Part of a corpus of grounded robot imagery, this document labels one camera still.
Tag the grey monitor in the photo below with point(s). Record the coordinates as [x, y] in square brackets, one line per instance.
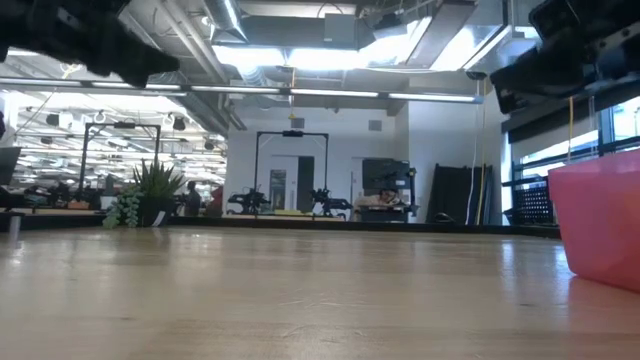
[9, 165]

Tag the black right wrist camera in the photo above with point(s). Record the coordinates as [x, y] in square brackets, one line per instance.
[540, 80]

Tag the long ceiling light bar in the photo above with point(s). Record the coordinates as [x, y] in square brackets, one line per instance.
[300, 92]

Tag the black leaning panel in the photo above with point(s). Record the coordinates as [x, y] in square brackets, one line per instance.
[455, 195]

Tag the small green potted plant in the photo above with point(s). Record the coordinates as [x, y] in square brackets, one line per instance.
[150, 192]

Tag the red chair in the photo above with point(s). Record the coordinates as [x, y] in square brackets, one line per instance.
[216, 200]

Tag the person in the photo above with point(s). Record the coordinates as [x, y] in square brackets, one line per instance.
[385, 197]
[192, 197]

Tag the silver ceiling air duct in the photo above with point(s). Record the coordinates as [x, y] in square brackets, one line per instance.
[200, 107]

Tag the dark background desk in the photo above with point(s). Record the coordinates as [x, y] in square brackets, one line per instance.
[50, 218]

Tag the pink plastic basket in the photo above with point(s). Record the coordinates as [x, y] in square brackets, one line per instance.
[600, 220]

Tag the black wall screen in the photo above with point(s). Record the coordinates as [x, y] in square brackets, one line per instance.
[385, 172]

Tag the dark background work table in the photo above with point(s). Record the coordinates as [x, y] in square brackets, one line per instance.
[385, 214]

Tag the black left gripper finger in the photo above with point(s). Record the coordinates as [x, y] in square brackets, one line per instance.
[140, 62]

